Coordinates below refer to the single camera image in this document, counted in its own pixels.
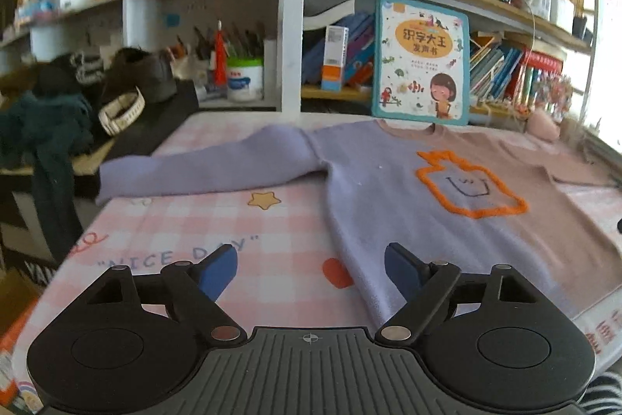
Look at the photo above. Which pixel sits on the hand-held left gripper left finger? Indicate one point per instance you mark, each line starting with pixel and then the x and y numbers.
pixel 219 271

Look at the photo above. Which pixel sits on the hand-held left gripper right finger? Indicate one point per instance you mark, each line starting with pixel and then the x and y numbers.
pixel 403 270

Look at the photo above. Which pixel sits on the lilac sweater with orange outline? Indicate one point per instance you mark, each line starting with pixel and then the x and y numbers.
pixel 388 196

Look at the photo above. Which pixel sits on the pink checked tablecloth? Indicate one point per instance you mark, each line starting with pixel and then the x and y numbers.
pixel 194 220

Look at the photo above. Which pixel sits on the white jar with green lid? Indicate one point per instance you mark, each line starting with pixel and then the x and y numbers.
pixel 245 79

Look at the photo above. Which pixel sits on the pink round ornament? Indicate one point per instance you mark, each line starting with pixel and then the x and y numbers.
pixel 543 124

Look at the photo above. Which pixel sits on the teal-edged children's picture book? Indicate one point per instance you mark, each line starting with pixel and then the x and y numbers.
pixel 420 60

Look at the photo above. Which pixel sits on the dark brown cloth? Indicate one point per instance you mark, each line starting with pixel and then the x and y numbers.
pixel 141 72

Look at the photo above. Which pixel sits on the dark green cloth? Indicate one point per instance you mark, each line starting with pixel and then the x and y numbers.
pixel 46 133

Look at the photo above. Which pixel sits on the row of children's books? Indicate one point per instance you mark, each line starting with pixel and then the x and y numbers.
pixel 510 74

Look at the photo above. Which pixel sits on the white box with orange band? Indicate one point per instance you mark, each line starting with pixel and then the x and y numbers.
pixel 335 57

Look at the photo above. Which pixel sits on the black knit cloth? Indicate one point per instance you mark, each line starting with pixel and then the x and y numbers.
pixel 68 72

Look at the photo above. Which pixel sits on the white and wood bookshelf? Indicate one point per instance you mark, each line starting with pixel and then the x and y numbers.
pixel 290 6

